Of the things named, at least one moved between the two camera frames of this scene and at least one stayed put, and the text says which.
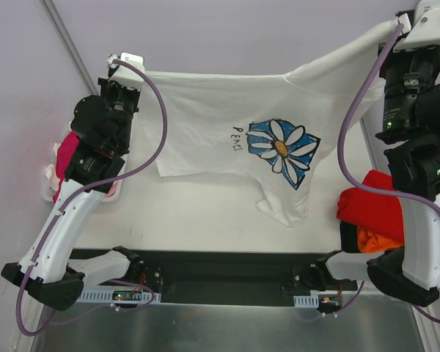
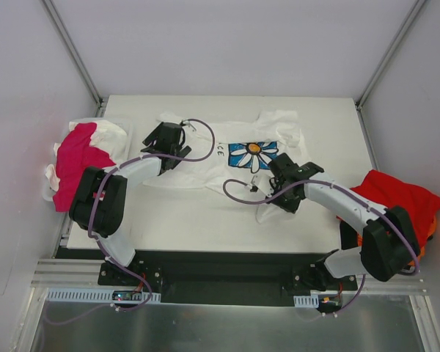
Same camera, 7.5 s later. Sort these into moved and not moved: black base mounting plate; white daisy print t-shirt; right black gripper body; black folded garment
Moved: right black gripper body; white daisy print t-shirt
Not moved: black folded garment; black base mounting plate
